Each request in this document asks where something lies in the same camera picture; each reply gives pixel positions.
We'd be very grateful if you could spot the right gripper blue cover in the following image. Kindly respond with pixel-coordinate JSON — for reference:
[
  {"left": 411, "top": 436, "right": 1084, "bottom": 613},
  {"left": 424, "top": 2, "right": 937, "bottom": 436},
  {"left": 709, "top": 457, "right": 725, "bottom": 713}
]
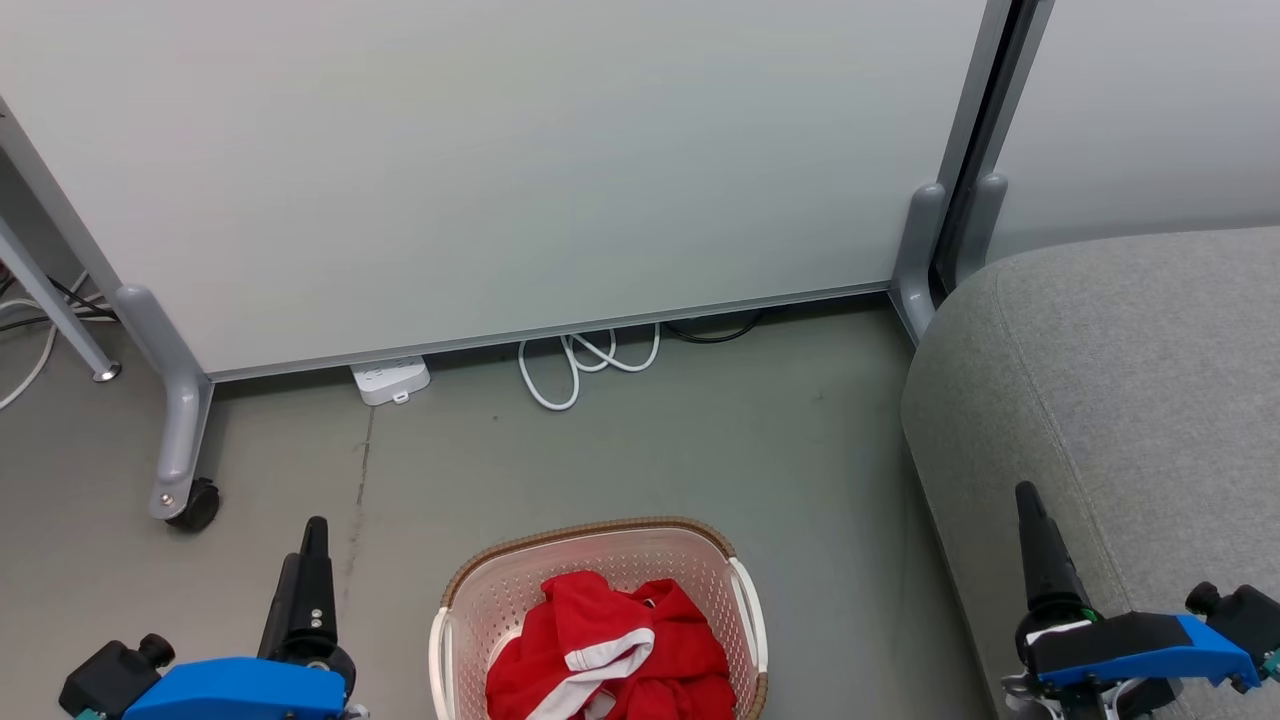
[{"left": 1003, "top": 482, "right": 1263, "bottom": 720}]

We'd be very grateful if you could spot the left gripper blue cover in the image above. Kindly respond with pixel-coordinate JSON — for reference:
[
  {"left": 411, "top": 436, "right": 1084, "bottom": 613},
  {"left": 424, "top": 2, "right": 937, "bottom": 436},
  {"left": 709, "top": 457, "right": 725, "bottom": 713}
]
[{"left": 122, "top": 516, "right": 358, "bottom": 720}]

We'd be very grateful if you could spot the red garment with white trim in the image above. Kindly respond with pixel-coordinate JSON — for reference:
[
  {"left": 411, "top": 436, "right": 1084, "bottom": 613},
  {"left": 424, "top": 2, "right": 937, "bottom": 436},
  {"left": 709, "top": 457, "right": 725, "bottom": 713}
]
[{"left": 487, "top": 570, "right": 661, "bottom": 720}]

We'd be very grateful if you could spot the grey fabric sofa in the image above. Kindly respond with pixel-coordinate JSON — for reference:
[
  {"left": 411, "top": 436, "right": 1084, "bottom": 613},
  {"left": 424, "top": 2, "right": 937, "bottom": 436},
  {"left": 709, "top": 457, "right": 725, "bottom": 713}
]
[{"left": 900, "top": 226, "right": 1280, "bottom": 720}]

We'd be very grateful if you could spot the black caster wheel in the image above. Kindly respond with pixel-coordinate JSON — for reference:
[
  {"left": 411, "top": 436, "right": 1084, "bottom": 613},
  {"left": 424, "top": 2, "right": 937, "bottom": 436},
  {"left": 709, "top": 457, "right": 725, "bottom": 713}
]
[{"left": 165, "top": 478, "right": 221, "bottom": 533}]

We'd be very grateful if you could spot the white plastic laundry basket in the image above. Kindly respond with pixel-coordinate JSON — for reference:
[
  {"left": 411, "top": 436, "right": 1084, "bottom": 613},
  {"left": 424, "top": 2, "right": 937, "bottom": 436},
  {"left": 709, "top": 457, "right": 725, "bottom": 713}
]
[{"left": 429, "top": 517, "right": 769, "bottom": 720}]

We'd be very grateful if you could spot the grey partition foot with caster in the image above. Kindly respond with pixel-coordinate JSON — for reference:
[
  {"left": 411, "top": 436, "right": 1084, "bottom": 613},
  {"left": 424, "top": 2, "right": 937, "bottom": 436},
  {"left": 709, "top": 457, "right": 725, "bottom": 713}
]
[{"left": 113, "top": 285, "right": 216, "bottom": 521}]

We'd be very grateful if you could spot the white power strip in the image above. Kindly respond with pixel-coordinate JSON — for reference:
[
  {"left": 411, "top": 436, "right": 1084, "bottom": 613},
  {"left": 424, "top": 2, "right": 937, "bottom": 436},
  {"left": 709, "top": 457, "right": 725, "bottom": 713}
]
[{"left": 350, "top": 355, "right": 431, "bottom": 406}]

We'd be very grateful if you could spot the short grey partition foot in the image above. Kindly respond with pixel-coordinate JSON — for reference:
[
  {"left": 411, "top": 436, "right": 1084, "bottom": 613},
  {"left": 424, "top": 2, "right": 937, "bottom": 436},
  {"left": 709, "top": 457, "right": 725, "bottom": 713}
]
[
  {"left": 955, "top": 173, "right": 1009, "bottom": 291},
  {"left": 890, "top": 183, "right": 947, "bottom": 346}
]

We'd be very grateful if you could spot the grey metal table leg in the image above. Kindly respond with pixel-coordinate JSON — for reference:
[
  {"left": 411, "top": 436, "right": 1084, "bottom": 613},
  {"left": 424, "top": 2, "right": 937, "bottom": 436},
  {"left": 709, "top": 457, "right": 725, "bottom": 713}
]
[{"left": 0, "top": 215, "right": 123, "bottom": 383}]

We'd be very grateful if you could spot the narrow white partition panel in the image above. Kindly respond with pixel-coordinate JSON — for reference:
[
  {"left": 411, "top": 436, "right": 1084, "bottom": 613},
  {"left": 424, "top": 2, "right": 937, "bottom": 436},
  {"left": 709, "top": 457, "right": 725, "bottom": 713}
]
[{"left": 985, "top": 0, "right": 1280, "bottom": 263}]

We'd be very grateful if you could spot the large white partition panel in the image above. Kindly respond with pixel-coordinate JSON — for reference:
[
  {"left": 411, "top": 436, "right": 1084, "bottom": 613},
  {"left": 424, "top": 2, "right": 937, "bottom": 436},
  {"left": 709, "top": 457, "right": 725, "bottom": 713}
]
[{"left": 0, "top": 0, "right": 1013, "bottom": 383}]

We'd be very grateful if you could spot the coiled white cable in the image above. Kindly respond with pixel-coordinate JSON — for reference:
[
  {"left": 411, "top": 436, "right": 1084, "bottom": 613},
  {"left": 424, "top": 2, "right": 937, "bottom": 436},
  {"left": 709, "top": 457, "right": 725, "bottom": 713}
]
[{"left": 517, "top": 322, "right": 662, "bottom": 412}]

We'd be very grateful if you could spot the thin white floor cable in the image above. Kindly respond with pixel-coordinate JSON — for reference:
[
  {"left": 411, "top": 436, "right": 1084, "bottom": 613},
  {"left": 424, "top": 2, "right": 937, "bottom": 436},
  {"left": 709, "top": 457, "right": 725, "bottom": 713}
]
[{"left": 0, "top": 270, "right": 93, "bottom": 412}]

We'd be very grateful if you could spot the thin black floor cable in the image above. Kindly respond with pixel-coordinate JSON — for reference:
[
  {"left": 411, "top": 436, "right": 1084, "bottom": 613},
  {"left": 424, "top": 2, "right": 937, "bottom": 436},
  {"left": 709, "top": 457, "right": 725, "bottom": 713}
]
[{"left": 0, "top": 275, "right": 119, "bottom": 333}]

